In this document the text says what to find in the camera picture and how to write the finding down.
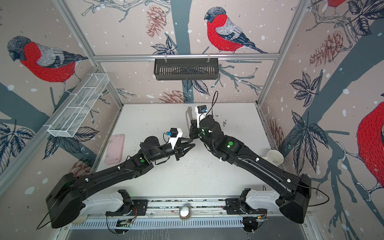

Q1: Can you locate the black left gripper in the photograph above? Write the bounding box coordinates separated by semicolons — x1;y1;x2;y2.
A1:
149;136;195;163

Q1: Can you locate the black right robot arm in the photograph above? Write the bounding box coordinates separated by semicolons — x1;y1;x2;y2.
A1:
189;116;312;224

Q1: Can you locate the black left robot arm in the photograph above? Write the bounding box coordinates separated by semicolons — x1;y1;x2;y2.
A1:
46;136;195;229

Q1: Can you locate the silver push button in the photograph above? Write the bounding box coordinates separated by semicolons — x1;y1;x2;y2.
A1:
179;205;191;220

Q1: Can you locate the black hanging basket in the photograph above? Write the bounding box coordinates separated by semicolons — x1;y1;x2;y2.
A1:
154;58;219;81

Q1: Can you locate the white mug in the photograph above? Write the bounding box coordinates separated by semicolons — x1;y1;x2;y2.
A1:
263;150;284;167

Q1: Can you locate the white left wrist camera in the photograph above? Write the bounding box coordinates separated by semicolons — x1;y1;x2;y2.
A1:
166;128;183;149

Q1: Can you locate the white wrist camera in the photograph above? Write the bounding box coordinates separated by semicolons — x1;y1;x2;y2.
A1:
166;128;183;149
195;105;208;121

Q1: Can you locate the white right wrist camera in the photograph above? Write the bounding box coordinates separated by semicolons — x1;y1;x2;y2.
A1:
195;105;208;121

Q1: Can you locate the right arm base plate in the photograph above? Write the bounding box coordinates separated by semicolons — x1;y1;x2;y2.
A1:
223;198;267;215

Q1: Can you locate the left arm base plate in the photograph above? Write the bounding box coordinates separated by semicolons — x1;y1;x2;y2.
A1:
106;200;149;217

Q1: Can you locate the white wire mesh basket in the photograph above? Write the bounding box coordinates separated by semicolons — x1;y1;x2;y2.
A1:
48;73;110;138

